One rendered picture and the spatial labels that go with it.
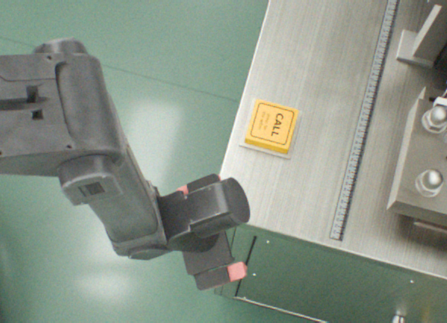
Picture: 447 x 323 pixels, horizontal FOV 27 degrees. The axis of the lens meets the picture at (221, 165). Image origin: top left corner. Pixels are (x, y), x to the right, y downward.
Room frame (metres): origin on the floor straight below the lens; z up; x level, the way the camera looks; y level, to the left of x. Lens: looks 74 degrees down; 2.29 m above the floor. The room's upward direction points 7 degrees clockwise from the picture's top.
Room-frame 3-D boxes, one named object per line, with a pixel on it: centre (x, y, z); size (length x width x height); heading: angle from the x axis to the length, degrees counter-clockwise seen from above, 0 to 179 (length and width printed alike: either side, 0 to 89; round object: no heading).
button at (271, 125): (0.48, -0.07, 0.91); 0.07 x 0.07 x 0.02; 81
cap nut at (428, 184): (0.38, -0.29, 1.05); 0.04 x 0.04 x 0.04
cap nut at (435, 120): (0.47, -0.30, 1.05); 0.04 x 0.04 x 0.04
